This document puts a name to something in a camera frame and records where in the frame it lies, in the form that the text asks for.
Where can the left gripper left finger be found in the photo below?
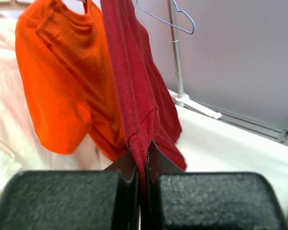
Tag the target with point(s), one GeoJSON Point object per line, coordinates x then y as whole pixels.
{"type": "Point", "coordinates": [73, 200]}

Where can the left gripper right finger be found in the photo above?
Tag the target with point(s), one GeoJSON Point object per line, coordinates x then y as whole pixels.
{"type": "Point", "coordinates": [179, 200]}

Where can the dark red t shirt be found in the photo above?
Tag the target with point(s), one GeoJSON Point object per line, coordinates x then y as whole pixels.
{"type": "Point", "coordinates": [147, 109]}

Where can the orange t shirt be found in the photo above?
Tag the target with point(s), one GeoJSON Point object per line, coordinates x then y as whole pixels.
{"type": "Point", "coordinates": [67, 76]}

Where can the blue hanger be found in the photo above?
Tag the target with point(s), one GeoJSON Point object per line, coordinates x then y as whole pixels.
{"type": "Point", "coordinates": [173, 9]}

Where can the white t shirt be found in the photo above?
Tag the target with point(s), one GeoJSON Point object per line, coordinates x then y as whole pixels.
{"type": "Point", "coordinates": [20, 148]}

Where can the white clothes rack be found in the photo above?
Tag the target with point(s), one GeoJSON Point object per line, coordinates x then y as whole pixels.
{"type": "Point", "coordinates": [180, 98]}

